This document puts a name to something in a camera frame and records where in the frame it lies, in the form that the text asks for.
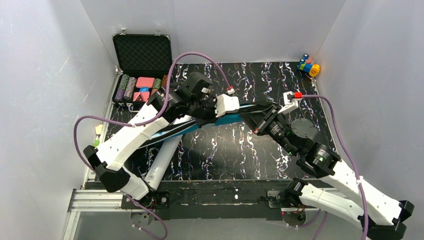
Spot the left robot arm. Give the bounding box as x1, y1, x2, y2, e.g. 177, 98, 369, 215
83, 72, 215, 200

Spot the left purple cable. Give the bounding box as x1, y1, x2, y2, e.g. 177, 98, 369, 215
73, 51, 236, 240

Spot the white shuttlecock tube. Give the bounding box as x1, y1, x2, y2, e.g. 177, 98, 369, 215
144, 125, 190, 191

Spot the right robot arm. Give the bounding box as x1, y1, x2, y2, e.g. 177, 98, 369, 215
240, 105, 414, 240

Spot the colourful toy block train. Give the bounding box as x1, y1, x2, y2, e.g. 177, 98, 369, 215
297, 53, 321, 77

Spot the black poker chip case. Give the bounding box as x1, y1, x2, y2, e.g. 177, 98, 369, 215
111, 33, 173, 107

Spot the purple cable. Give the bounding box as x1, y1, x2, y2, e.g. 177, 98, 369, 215
73, 51, 236, 240
294, 92, 370, 240

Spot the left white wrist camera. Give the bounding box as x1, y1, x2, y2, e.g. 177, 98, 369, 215
214, 86, 240, 118

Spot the green clip on rail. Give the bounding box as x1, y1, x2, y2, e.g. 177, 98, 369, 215
93, 139, 100, 147

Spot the blue racket bag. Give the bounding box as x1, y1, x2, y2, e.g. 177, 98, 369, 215
137, 101, 277, 150

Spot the beige wooden block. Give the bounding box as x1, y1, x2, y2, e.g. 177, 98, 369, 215
94, 124, 104, 136

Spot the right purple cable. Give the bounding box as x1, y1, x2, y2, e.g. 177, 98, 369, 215
294, 92, 370, 240

